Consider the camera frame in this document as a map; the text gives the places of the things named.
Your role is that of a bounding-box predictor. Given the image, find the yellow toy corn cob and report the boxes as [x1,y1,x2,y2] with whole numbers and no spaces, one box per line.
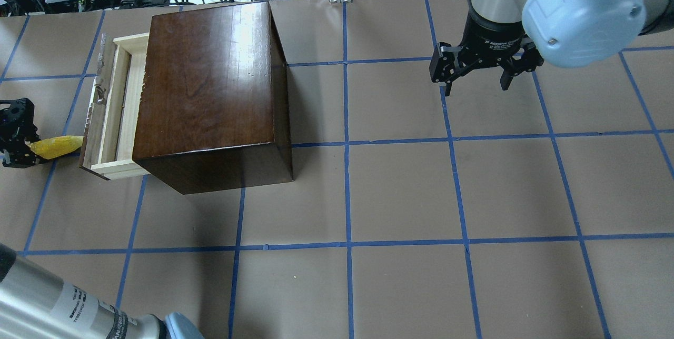
[28,135,84,159]

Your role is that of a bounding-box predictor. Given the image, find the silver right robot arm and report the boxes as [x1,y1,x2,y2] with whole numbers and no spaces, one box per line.
[429,0,672,96]

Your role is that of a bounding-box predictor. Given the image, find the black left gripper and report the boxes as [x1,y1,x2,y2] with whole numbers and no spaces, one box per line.
[1,98,49,169]

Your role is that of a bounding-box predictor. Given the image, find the dark brown wooden cabinet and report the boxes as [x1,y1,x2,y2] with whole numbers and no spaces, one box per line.
[132,2,294,195]

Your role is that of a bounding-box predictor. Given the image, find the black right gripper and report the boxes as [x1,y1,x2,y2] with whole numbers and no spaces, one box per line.
[429,0,544,97]

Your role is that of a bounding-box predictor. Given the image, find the light wood drawer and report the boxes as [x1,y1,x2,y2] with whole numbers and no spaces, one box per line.
[78,33,150,180]

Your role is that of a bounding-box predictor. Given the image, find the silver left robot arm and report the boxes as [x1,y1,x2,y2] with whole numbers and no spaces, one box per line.
[1,98,202,338]

